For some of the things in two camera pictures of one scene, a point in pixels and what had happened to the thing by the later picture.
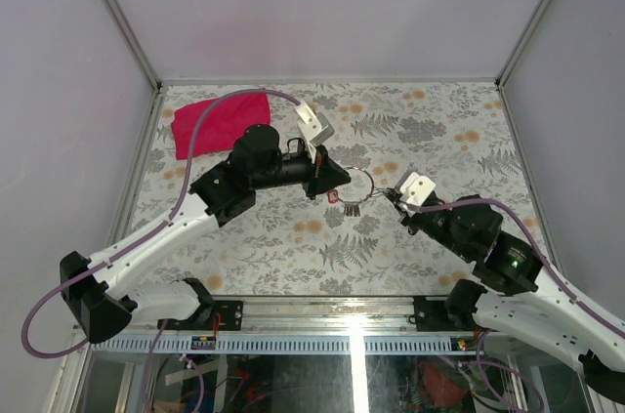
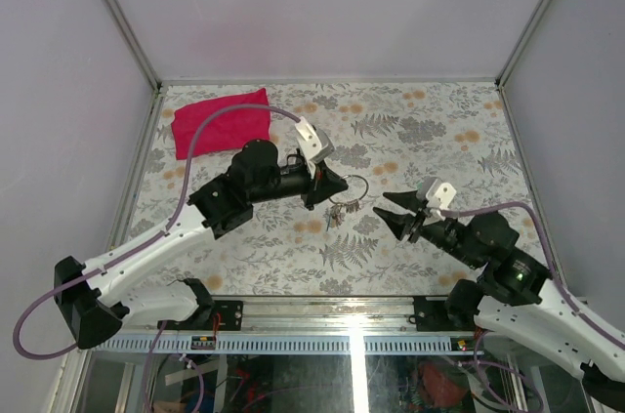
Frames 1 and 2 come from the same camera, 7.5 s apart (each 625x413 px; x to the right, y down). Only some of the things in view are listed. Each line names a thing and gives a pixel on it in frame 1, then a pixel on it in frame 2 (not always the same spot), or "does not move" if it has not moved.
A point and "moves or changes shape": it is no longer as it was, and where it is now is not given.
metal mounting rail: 329,313 does not move
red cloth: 220,127 does not move
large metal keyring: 359,201 moves or changes shape
